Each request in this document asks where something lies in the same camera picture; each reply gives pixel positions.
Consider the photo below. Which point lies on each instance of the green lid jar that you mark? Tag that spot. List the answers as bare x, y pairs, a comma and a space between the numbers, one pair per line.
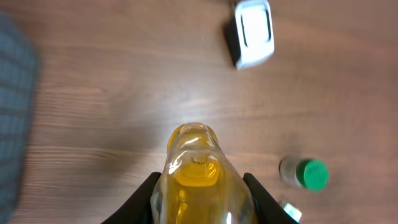
307, 173

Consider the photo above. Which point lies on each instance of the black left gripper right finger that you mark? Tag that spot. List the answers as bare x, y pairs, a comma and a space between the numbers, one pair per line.
268, 211

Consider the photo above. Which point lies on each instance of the teal tissue pack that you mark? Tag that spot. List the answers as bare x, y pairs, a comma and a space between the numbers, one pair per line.
291, 210

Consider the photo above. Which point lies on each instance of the yellow dish soap bottle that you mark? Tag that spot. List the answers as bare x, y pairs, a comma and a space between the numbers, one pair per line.
198, 183

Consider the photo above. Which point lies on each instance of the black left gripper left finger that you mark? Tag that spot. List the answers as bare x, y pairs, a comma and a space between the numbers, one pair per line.
136, 209

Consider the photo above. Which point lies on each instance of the white barcode scanner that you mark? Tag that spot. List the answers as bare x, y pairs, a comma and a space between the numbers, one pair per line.
249, 33

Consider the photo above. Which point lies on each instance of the dark grey plastic basket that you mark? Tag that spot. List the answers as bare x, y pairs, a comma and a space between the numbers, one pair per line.
20, 66

